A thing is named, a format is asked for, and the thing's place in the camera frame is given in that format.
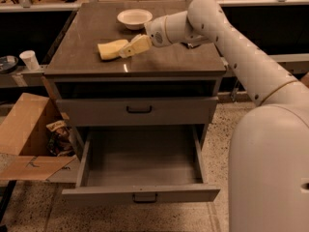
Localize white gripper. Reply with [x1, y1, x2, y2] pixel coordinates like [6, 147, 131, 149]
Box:
[120, 15, 171, 58]

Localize yellow sponge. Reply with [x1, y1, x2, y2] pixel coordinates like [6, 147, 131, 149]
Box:
[98, 40, 128, 61]

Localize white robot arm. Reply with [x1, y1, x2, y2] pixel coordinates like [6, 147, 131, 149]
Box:
[120, 0, 309, 232]

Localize grey drawer cabinet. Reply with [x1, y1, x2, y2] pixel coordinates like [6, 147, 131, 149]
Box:
[44, 2, 226, 152]

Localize closed upper drawer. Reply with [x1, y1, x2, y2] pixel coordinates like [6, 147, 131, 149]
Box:
[56, 97, 218, 127]

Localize open lower drawer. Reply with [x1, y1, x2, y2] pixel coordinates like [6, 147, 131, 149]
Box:
[63, 126, 220, 206]

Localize white bowl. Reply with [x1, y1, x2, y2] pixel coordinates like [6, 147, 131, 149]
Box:
[117, 9, 153, 30]

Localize white paper cup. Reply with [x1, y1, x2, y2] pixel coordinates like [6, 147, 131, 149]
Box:
[19, 50, 40, 71]

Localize crumpled snack bags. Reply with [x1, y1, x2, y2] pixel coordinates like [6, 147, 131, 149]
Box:
[46, 120, 74, 157]

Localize dark round lid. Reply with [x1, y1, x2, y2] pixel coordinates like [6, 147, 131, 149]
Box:
[0, 55, 18, 74]

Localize brown cardboard box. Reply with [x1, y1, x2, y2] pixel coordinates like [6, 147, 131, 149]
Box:
[0, 93, 78, 183]

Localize cardboard box at right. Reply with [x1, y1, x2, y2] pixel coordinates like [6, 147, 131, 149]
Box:
[300, 72, 309, 88]

